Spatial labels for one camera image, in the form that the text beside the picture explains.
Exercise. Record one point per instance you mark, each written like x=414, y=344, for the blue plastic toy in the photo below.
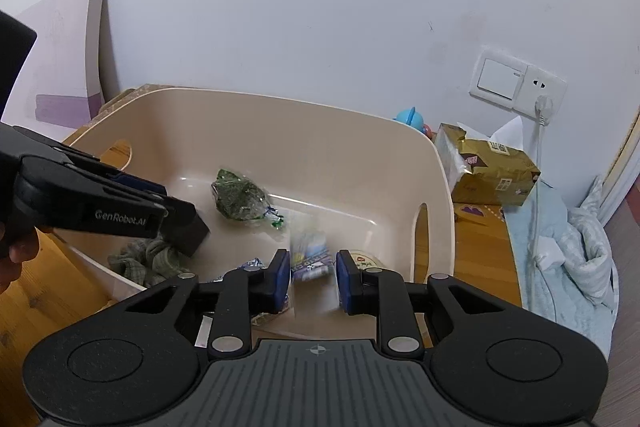
x=412, y=122

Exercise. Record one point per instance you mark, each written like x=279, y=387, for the beige plastic storage bin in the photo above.
x=325, y=147

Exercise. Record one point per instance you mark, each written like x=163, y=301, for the white and purple board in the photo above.
x=55, y=72

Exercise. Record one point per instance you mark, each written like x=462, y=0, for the person's left hand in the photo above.
x=17, y=257

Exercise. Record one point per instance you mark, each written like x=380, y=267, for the green checked cloth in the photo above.
x=145, y=262

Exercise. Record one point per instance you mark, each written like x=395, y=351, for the white small box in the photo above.
x=202, y=332

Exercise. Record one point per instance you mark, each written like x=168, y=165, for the white power plug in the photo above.
x=543, y=109

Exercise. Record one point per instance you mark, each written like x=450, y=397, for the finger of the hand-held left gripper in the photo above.
x=177, y=212
x=100, y=167

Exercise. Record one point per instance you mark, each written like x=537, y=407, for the white power adapter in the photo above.
x=549, y=254

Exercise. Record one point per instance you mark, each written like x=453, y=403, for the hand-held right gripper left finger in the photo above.
x=278, y=279

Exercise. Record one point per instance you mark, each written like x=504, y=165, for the white wall socket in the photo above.
x=545, y=89

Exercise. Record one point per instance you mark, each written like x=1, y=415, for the blue white patterned tissue pack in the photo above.
x=310, y=252

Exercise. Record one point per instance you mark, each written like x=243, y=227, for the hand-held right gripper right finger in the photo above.
x=348, y=282

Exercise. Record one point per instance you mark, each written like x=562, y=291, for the light blue blanket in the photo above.
x=580, y=257

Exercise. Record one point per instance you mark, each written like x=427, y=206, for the gold tissue pack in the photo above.
x=495, y=177

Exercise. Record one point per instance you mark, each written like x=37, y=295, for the colourful cartoon print box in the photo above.
x=250, y=264

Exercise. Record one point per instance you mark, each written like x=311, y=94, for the clear bag of dried lavender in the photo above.
x=240, y=197

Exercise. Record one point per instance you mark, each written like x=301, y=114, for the white wall switch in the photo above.
x=497, y=79

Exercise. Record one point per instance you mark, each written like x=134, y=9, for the round metal tin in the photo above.
x=367, y=259

